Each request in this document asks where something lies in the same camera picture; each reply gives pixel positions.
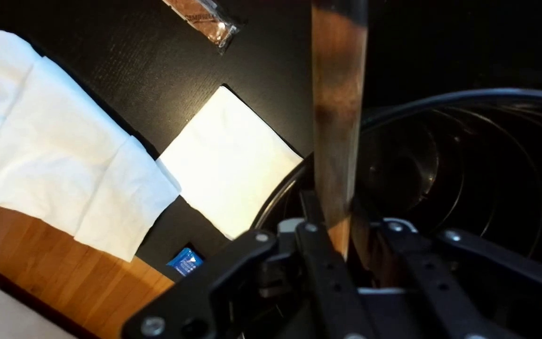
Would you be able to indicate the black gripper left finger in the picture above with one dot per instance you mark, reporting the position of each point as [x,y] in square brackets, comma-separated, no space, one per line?
[265,285]

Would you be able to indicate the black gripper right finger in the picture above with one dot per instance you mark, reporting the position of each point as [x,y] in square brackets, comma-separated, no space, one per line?
[468,286]

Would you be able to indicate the wooden spoon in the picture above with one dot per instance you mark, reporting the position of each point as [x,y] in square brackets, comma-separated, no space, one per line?
[338,49]

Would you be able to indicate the black bin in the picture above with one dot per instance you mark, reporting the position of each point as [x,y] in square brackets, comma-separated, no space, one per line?
[466,158]

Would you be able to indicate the blue card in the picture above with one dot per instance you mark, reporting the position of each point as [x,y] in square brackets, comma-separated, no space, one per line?
[184,260]

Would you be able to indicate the white paper napkin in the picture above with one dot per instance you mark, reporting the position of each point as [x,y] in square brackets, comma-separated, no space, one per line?
[225,162]

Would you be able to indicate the wrapped snack bar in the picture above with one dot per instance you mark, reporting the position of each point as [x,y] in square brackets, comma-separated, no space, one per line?
[207,17]

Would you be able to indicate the large white cloth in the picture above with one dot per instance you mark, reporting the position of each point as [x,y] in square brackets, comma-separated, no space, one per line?
[65,162]

